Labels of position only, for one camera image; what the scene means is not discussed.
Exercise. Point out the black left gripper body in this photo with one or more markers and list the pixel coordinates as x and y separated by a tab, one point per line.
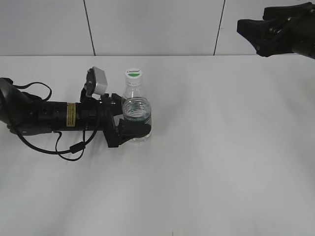
96	115

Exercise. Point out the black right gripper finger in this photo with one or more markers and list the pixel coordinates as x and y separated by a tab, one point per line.
280	12
268	37

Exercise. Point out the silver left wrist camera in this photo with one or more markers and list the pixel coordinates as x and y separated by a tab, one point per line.
96	82

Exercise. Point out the clear Cestbon water bottle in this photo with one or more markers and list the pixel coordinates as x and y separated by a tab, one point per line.
135	104

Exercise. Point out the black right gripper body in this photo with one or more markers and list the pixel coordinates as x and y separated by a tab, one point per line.
300	36

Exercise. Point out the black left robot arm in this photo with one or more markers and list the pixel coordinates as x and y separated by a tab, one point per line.
31	115

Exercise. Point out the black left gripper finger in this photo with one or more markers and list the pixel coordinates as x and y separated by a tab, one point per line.
116	104
129	130

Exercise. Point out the white green bottle cap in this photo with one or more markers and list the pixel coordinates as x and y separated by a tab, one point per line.
133	77

